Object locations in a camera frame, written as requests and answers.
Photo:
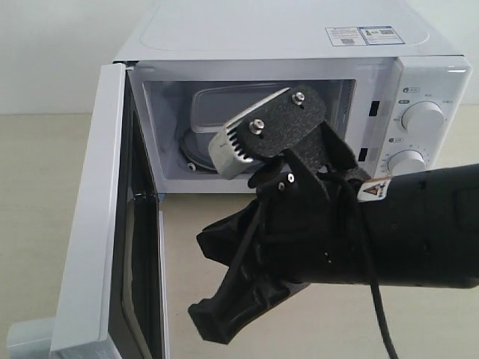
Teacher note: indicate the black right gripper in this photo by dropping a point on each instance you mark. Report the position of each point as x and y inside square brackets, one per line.
[304, 226]

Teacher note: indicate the white microwave door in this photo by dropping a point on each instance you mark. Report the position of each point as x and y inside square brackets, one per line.
[111, 302]

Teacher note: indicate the white plastic lidded container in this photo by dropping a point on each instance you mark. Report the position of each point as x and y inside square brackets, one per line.
[212, 107]

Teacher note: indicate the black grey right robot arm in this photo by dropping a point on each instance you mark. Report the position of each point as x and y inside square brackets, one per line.
[411, 230]

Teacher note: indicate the lower white microwave knob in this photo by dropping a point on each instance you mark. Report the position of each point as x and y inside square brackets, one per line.
[406, 162]

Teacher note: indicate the white microwave knob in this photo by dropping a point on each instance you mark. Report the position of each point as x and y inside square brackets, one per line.
[423, 118]
[406, 162]

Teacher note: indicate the upper white microwave knob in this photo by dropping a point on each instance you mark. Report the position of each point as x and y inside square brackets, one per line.
[423, 118]

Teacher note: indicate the white microwave oven body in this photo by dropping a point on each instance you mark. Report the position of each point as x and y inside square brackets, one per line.
[182, 47]

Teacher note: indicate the blue white warning sticker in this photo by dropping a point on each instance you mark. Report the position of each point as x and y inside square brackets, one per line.
[363, 36]

